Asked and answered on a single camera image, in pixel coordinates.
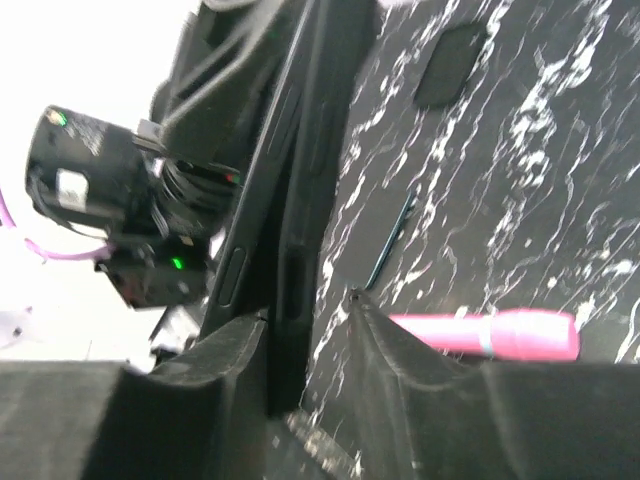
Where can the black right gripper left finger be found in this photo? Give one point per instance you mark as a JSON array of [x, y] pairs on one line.
[[200, 415]]

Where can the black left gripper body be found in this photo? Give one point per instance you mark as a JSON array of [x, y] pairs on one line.
[[228, 54]]

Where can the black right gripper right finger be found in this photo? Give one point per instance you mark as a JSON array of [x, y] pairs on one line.
[[422, 415]]

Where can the blue smartphone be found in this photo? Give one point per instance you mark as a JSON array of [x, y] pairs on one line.
[[382, 220]]

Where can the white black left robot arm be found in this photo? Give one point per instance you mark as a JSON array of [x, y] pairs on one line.
[[162, 191]]

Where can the pink cylindrical tool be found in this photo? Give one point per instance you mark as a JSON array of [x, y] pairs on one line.
[[521, 334]]

